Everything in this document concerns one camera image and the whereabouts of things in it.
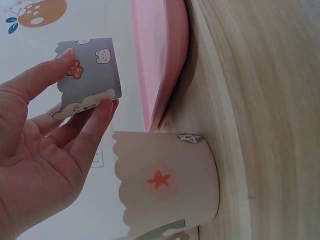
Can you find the beige star print paper cup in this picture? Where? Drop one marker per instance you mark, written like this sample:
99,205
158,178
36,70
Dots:
175,180

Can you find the person's left hand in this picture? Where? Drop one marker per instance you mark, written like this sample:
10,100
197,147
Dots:
32,170

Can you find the person's left thumb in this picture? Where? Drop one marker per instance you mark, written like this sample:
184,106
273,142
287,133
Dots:
47,72

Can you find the green print paper cup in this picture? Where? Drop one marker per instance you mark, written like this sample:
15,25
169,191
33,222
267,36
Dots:
165,231

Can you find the grey bear print paper cup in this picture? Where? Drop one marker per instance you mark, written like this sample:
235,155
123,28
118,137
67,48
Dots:
92,75

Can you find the pink plate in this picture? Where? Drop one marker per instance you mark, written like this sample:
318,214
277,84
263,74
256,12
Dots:
160,62

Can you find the person's left fingers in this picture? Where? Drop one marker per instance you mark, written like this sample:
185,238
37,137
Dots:
87,132

